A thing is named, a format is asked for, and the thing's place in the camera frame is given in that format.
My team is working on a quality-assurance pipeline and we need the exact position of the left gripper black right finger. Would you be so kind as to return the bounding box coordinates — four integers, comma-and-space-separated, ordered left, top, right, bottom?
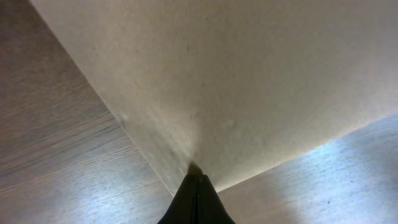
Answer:
197, 175, 235, 224

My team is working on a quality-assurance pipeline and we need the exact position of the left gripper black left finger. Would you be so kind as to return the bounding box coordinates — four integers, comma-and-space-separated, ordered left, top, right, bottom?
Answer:
158, 174, 197, 224

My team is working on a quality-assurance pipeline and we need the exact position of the brown cardboard box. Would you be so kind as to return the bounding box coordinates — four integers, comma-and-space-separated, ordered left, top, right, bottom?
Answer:
32, 0, 397, 194

